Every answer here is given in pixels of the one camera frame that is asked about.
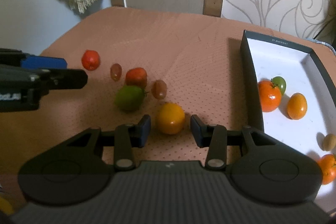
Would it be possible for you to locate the large red apple fruit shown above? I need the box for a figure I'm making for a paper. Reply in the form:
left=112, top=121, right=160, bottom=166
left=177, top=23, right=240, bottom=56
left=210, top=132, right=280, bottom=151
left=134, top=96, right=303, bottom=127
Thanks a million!
left=81, top=50, right=101, bottom=71

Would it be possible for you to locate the large green tomato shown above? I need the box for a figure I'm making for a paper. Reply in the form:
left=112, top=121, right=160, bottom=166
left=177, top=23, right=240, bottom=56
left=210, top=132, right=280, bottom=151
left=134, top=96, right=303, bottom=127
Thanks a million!
left=114, top=85, right=146, bottom=111

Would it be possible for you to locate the yellow orange kumquat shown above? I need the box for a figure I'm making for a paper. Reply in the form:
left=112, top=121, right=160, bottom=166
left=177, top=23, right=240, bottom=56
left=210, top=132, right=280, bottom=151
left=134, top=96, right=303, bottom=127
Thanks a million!
left=156, top=103, right=185, bottom=135
left=286, top=93, right=307, bottom=120

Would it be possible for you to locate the small red apple fruit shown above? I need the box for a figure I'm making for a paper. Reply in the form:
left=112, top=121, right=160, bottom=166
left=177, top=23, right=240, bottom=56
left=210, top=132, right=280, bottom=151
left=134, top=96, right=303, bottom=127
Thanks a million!
left=125, top=67, right=147, bottom=89

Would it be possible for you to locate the orange tangerine with stem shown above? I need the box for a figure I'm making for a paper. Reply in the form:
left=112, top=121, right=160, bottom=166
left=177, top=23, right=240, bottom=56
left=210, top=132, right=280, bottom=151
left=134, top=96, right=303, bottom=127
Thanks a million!
left=258, top=80, right=282, bottom=113

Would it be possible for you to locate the small green tomato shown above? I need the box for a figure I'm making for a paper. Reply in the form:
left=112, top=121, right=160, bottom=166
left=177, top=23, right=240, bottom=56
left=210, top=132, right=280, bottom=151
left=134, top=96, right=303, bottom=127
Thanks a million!
left=271, top=76, right=286, bottom=95

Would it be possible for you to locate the reddish grape near right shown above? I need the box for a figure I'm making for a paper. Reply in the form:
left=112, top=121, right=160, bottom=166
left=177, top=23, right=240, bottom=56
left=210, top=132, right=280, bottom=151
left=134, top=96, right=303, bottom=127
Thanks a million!
left=151, top=80, right=167, bottom=100

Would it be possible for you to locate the reddish grape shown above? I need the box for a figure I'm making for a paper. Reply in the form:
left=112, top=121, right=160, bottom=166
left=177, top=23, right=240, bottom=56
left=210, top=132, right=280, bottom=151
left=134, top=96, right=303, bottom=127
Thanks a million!
left=110, top=63, right=122, bottom=82
left=151, top=80, right=167, bottom=100

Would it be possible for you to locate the reddish grape near centre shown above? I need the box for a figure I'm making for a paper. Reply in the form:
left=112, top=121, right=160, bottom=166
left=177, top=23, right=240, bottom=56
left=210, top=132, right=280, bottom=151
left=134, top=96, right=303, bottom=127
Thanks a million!
left=110, top=63, right=122, bottom=82

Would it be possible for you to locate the salmon dotted tablecloth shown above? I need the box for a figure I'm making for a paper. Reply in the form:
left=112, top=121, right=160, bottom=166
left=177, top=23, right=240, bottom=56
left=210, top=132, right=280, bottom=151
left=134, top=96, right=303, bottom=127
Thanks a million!
left=0, top=6, right=336, bottom=214

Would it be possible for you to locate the black white shallow box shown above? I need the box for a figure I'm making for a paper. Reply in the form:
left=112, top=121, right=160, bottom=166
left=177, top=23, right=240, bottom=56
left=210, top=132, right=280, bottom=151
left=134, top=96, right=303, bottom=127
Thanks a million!
left=240, top=29, right=336, bottom=214

